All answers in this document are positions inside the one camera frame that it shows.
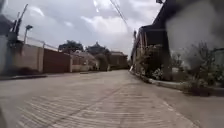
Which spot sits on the concrete kerb strip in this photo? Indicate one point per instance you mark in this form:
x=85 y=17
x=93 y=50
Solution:
x=166 y=84
x=20 y=77

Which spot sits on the street lamp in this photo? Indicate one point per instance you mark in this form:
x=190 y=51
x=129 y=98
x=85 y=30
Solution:
x=26 y=31

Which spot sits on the house with dark roof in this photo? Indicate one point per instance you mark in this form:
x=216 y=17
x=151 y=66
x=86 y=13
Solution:
x=156 y=33

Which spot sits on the bushes by house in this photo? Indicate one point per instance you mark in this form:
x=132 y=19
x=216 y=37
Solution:
x=200 y=71

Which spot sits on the brown building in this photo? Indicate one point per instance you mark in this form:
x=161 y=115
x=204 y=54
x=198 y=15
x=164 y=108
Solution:
x=118 y=60

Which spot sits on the grey concrete road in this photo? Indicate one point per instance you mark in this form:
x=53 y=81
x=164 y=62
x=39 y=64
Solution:
x=100 y=100

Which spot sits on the tan wall with red-brown gate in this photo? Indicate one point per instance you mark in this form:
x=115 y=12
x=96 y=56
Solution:
x=55 y=61

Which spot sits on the utility pole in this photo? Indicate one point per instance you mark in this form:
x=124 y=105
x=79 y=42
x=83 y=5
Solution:
x=134 y=35

